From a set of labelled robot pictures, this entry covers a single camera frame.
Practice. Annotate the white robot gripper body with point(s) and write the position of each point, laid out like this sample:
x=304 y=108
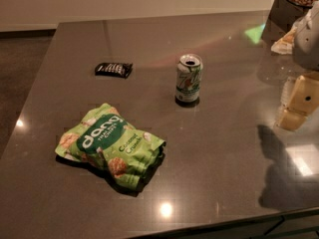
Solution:
x=307 y=45

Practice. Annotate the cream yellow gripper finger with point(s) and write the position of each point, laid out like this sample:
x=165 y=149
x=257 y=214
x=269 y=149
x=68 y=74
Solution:
x=299 y=100

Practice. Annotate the green white 7up can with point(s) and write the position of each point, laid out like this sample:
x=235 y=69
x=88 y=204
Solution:
x=188 y=78

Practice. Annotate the dark box stand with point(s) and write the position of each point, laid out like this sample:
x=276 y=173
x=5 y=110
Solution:
x=282 y=16

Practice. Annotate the black snack bar wrapper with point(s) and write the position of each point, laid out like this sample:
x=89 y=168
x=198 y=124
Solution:
x=119 y=70

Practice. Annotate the green dang chips bag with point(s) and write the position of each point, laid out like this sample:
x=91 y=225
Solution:
x=107 y=142

